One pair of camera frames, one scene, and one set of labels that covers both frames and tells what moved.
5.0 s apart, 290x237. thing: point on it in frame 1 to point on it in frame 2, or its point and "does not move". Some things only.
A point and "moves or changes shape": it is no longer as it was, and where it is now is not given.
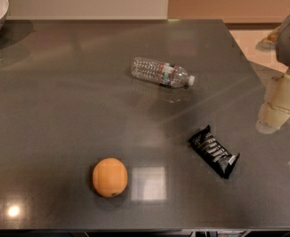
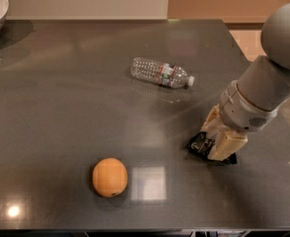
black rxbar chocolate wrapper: (215, 154) moves or changes shape
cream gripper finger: (284, 95) to (238, 112)
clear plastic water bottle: (168, 74) does not move
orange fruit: (109, 177) does not move
